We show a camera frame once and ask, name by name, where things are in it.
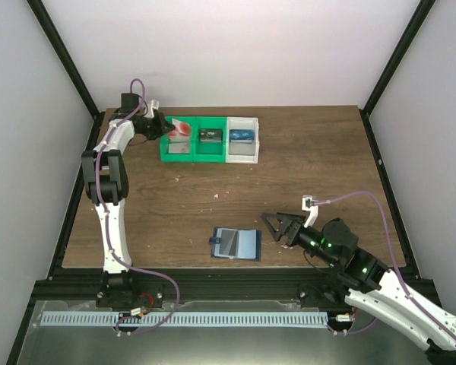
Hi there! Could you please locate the right black frame post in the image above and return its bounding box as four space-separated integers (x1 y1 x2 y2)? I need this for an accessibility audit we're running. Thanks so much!
360 0 437 115

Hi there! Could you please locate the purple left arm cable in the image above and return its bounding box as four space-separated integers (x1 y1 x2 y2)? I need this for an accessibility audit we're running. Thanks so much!
94 78 149 267

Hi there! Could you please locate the blue card in bin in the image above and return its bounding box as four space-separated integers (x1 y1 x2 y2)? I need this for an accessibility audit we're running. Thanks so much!
229 129 255 144

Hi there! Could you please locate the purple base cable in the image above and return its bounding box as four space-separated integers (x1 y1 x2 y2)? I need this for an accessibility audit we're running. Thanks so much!
113 265 182 338
332 303 381 337

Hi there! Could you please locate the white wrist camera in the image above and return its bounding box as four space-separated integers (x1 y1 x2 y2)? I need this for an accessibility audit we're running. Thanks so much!
143 99 160 119
302 195 318 228

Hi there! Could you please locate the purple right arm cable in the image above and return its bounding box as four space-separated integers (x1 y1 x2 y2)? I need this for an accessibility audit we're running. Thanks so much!
315 191 456 354

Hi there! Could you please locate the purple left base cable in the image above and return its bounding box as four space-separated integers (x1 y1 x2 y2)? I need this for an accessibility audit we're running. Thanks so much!
113 265 182 338

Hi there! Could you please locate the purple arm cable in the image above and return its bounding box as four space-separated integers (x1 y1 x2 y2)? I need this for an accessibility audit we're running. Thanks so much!
94 78 149 267
315 191 456 354

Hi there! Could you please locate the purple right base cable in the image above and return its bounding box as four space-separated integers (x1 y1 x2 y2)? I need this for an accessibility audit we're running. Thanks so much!
332 303 381 337

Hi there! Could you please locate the left green plastic bin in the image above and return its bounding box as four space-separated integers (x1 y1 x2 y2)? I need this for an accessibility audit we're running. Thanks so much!
160 116 198 163

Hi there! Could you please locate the left black frame post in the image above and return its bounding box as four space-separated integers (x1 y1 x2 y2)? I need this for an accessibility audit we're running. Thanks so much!
25 0 101 119

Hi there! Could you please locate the black frame post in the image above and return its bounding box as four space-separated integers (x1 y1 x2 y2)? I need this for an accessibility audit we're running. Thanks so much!
360 0 437 115
25 0 101 119

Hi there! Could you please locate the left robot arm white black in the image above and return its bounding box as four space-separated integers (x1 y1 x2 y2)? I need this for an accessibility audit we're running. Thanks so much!
81 92 174 289

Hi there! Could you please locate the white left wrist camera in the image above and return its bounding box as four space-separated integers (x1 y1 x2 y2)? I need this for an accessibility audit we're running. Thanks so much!
143 99 160 119

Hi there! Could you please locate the white plastic bin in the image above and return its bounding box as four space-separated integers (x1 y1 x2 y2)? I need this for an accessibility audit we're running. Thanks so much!
225 116 260 164

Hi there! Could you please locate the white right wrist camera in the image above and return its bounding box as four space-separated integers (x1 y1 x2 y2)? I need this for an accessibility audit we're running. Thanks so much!
302 195 318 228

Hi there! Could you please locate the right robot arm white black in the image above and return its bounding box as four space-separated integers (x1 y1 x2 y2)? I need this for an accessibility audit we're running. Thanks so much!
261 213 456 364

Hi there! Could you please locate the light blue slotted cable duct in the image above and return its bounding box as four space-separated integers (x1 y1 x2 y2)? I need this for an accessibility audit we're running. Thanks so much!
40 311 328 329

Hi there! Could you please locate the black card in bin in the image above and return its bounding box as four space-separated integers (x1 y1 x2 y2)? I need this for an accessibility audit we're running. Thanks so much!
198 129 224 143

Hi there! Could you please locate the green plastic bin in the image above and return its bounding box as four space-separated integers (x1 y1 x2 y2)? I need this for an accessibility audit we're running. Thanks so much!
193 116 227 163
160 116 198 163

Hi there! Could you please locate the blue leather card holder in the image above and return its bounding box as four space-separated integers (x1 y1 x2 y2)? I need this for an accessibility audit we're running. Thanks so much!
208 227 261 262

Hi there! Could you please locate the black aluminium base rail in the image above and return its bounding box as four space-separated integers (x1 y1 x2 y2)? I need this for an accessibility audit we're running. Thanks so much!
31 267 348 311

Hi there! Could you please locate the middle green plastic bin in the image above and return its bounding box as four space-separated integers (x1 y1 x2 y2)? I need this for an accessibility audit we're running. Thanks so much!
193 116 227 163

